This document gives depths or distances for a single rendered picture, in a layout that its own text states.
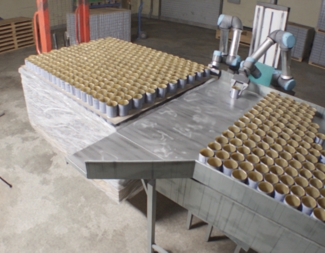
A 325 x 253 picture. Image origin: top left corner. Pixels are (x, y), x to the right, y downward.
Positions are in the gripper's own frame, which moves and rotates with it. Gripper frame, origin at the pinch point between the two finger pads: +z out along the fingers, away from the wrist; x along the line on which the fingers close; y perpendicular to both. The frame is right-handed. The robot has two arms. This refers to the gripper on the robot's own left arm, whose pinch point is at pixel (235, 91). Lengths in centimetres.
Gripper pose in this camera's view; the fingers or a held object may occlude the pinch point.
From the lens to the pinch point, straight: 203.0
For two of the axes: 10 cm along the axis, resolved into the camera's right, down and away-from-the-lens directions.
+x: -7.7, -3.6, 5.3
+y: 4.1, 3.5, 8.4
